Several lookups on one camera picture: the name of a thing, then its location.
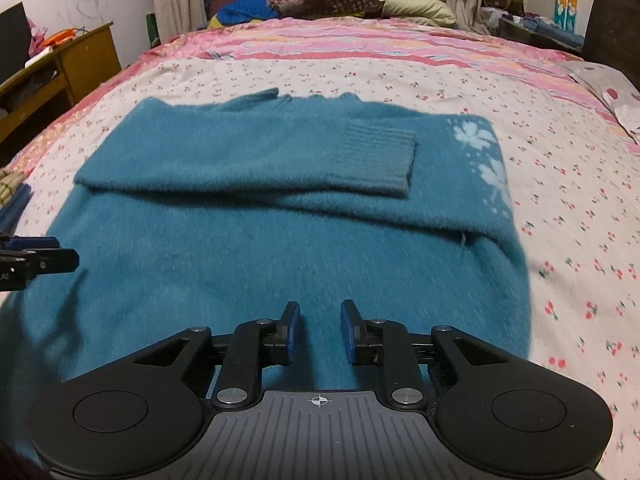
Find brown bag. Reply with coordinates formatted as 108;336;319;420
482;0;526;18

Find white printed pillow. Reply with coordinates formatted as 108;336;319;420
562;61;640;146

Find dark green object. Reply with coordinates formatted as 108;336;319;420
146;12;162;51

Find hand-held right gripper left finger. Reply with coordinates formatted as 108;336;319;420
132;300;302;408

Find yellow and blue package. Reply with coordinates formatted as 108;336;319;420
552;0;578;31

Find teal knit sweater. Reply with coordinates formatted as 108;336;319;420
0;87;535;466

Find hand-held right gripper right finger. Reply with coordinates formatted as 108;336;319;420
340;299;508;408

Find beige striped garment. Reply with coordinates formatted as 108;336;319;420
0;169;26;206

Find pink cloth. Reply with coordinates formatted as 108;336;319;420
25;15;43;58

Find black monitor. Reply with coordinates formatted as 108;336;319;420
0;1;32;86

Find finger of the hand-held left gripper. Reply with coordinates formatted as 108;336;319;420
0;234;60;251
22;248;81;275

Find olive green pillow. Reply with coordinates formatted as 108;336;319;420
382;0;458;28

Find dark wooden headboard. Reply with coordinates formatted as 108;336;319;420
582;0;640;78

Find cherry print bed sheet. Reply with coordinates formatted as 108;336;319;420
0;55;640;480

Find wooden desk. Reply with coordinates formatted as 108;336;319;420
0;21;123;146

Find pink striped blanket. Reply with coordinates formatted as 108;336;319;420
0;16;640;173

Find folded blue clothes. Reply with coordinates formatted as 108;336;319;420
520;15;586;46

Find navy garment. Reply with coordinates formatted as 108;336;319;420
0;185;33;233

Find dark nightstand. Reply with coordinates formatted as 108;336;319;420
497;17;586;51

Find blue cloth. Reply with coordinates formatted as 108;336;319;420
207;0;281;31

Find orange toy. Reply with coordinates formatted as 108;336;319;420
39;29;76;50

